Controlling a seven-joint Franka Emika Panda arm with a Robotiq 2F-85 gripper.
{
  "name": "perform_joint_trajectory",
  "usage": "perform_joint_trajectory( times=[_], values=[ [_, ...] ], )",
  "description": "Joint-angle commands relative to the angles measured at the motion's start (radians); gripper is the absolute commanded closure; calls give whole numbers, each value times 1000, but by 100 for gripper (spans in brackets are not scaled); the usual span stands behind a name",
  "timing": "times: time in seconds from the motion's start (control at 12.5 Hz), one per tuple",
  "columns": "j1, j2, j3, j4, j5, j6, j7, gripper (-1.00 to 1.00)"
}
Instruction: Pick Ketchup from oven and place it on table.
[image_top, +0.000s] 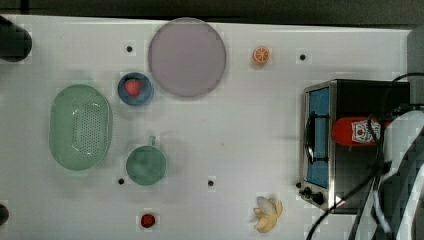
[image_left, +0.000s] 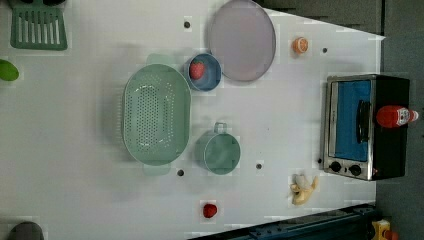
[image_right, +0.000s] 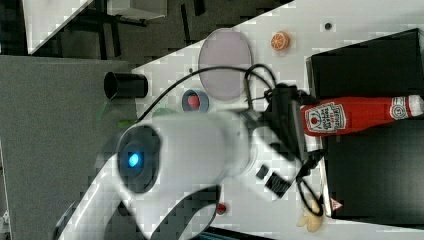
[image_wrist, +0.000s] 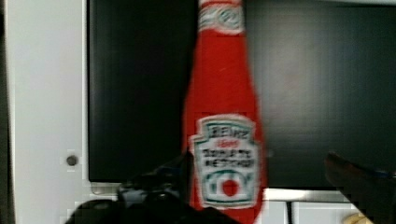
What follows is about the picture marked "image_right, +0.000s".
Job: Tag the strawberry in blue bowl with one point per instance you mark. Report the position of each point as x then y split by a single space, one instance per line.
194 101

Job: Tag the green lime fruit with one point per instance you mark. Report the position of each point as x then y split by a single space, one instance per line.
125 123

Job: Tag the blue bowl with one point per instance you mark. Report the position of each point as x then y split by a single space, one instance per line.
204 101

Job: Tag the orange half slice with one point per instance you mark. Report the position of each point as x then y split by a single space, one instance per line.
280 41

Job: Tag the black silver toaster oven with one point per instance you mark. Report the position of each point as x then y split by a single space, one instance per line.
375 175

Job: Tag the red strawberry on table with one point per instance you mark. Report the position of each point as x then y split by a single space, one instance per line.
221 209

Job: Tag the lavender round plate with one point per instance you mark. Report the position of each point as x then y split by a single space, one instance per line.
224 47

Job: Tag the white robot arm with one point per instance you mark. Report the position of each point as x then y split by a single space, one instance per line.
168 172

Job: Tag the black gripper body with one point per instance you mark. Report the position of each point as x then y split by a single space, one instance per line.
283 117

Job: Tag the black cylindrical cup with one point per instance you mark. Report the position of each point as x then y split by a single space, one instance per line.
125 85

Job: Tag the peeled banana toy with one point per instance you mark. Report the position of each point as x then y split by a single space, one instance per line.
309 217

